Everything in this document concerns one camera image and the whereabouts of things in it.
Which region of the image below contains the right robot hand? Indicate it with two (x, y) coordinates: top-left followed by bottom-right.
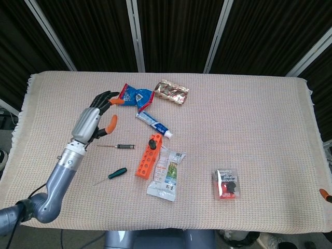
(319, 188), (332, 203)

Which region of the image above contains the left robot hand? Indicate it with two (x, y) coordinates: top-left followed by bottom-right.
(71, 90), (122, 150)

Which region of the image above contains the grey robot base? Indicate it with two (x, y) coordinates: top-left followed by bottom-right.
(103, 229), (216, 249)

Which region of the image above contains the black metal precision screwdriver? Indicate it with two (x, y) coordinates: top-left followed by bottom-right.
(97, 144), (136, 150)

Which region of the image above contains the orange bit holder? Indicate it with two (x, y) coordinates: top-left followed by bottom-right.
(134, 133), (165, 180)

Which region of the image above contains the blue snack bag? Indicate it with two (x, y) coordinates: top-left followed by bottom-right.
(115, 83), (155, 112)

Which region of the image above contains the white blue toothpaste tube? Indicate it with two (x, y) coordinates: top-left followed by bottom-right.
(135, 110), (174, 139)

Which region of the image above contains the black white sneaker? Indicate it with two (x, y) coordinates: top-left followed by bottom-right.
(0, 148), (9, 171)

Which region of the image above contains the gold foil snack package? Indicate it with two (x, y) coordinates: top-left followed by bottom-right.
(154, 79), (190, 105)

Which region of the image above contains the white snack pouch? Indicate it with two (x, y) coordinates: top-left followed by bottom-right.
(146, 145), (187, 203)

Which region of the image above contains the clear box of capsules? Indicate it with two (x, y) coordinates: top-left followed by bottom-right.
(212, 167), (241, 200)

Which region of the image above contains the beige woven tablecloth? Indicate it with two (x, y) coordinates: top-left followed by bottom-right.
(0, 71), (331, 233)

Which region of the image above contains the teal handle screwdriver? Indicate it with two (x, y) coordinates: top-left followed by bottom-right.
(93, 167), (128, 186)

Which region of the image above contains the grey metal partition post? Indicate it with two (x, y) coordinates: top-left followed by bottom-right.
(24, 0), (78, 72)
(0, 98), (21, 118)
(286, 33), (332, 77)
(203, 0), (234, 74)
(126, 0), (146, 73)

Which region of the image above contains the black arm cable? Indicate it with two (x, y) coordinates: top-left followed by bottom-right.
(4, 182), (49, 249)

